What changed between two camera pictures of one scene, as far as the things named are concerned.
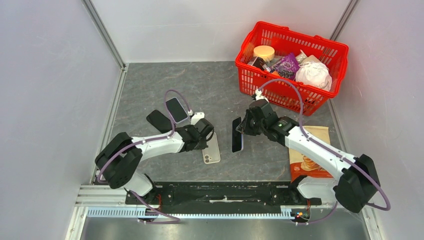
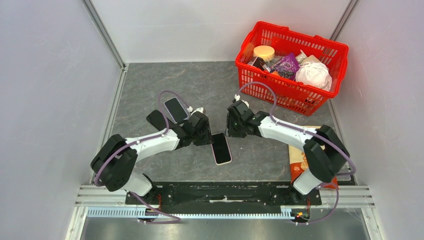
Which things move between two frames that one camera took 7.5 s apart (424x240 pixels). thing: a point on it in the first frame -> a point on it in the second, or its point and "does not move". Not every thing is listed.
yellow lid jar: x=266 y=52 does not move
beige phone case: x=211 y=154 -> x=221 y=149
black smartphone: x=237 y=137 -> x=221 y=148
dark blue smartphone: x=176 y=110 does not move
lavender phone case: x=176 y=110 does not move
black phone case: x=161 y=123 does not move
